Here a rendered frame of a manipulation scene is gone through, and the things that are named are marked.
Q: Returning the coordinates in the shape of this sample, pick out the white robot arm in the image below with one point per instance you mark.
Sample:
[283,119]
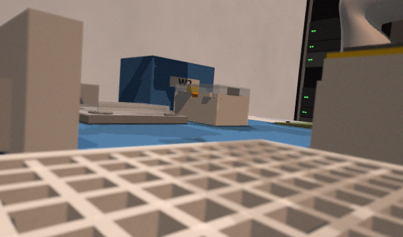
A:
[360,20]

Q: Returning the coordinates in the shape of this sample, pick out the blue bench mat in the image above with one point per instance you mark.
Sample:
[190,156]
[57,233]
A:
[99,136]

